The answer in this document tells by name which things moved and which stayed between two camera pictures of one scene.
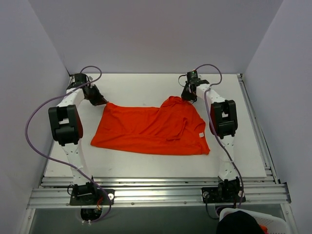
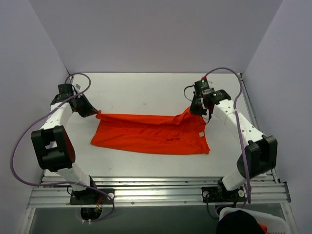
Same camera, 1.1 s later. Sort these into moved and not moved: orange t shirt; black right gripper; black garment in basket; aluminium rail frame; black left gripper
Moved: black right gripper; black left gripper; orange t shirt
Not moved: aluminium rail frame; black garment in basket
